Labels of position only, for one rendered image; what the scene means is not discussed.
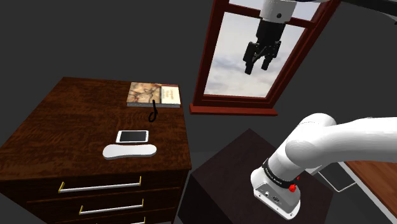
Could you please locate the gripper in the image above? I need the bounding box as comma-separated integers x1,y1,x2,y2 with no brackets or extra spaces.
242,18,287,76

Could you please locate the red-framed window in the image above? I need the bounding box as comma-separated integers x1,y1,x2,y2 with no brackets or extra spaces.
189,0,342,117

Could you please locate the black hook-shaped thing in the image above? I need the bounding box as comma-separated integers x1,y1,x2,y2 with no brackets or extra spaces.
148,99,158,123

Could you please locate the book with brown marbled cover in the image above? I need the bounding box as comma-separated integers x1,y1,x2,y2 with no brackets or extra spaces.
126,81,182,109

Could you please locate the white tablet with dark screen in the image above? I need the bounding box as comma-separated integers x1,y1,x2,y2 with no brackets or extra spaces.
115,130,150,144

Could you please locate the white curved wrist rest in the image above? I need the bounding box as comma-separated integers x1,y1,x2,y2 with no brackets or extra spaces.
102,143,158,160

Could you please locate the brown table with white edge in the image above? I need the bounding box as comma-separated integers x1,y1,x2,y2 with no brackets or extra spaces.
317,160,397,224

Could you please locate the dark wooden chest of drawers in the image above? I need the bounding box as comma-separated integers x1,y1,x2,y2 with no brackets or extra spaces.
0,76,193,224

